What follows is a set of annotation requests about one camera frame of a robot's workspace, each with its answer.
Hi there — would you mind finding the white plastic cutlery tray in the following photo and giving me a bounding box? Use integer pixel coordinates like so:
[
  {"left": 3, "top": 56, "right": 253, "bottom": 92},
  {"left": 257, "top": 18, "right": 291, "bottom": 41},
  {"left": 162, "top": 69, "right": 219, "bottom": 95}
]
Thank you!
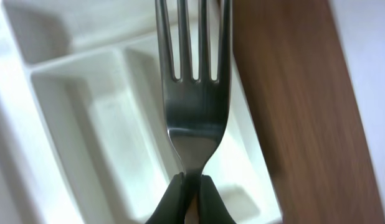
[{"left": 0, "top": 0, "right": 283, "bottom": 224}]

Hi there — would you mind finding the steel fork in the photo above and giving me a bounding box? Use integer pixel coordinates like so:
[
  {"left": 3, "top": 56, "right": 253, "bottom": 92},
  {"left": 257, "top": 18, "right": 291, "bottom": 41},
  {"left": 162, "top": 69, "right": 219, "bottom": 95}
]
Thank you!
[{"left": 155, "top": 0, "right": 232, "bottom": 185}]

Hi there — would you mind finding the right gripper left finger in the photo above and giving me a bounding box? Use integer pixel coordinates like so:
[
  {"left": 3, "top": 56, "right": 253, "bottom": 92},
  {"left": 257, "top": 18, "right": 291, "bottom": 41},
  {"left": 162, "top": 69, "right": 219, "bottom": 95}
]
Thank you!
[{"left": 146, "top": 172, "right": 193, "bottom": 224}]

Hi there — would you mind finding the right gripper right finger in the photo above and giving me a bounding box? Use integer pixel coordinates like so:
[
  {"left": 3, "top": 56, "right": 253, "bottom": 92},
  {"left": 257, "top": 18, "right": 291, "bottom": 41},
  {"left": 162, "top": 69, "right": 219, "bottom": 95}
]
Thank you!
[{"left": 198, "top": 175, "right": 235, "bottom": 224}]

